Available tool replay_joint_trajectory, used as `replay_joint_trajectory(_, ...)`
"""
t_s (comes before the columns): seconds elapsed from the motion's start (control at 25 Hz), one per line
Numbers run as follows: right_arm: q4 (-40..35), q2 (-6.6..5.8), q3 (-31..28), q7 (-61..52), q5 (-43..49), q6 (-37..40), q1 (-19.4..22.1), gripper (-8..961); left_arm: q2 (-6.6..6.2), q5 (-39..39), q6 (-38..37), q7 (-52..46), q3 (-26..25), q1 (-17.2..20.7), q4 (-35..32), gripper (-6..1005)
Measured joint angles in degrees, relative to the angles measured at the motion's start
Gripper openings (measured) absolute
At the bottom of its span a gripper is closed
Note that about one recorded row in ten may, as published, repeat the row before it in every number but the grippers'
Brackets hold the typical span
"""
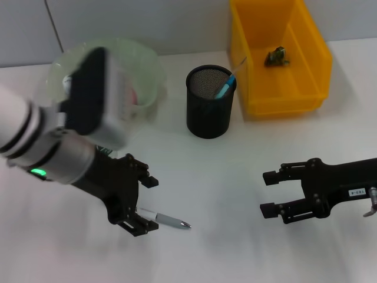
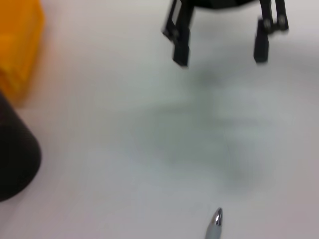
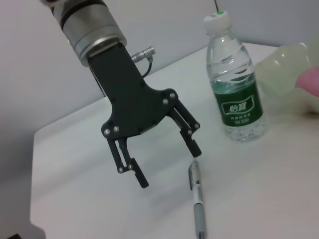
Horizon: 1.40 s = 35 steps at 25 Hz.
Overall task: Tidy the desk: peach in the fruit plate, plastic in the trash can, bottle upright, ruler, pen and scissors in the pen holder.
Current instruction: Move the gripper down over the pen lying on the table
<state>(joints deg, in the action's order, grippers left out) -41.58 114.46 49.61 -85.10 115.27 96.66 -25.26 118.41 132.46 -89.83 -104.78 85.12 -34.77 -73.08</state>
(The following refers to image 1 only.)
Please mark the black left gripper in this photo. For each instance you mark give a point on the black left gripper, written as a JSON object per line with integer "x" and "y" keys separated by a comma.
{"x": 115, "y": 182}

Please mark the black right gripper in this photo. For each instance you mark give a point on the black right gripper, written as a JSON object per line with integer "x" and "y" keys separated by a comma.
{"x": 338, "y": 182}

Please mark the white grey ballpoint pen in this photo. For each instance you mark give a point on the white grey ballpoint pen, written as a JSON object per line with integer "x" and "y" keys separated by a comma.
{"x": 171, "y": 220}

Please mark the clear green-label water bottle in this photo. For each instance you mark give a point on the clear green-label water bottle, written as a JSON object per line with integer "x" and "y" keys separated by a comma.
{"x": 104, "y": 150}

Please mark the pink toy peach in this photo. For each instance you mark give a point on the pink toy peach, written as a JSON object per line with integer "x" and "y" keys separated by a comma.
{"x": 134, "y": 95}

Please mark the blue teal scissors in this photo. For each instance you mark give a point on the blue teal scissors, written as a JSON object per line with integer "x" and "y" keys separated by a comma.
{"x": 225, "y": 88}

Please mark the clear plastic ruler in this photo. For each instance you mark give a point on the clear plastic ruler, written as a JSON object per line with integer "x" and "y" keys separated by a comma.
{"x": 239, "y": 66}

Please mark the green plastic wrapper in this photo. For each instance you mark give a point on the green plastic wrapper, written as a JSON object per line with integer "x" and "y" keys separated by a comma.
{"x": 277, "y": 57}

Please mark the black mesh pen holder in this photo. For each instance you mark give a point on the black mesh pen holder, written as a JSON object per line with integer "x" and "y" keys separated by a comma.
{"x": 206, "y": 123}

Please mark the translucent green fruit bowl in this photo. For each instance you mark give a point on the translucent green fruit bowl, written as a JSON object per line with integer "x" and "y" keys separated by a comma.
{"x": 144, "y": 67}

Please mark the yellow plastic bin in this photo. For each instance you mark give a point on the yellow plastic bin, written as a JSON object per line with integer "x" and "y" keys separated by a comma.
{"x": 253, "y": 44}

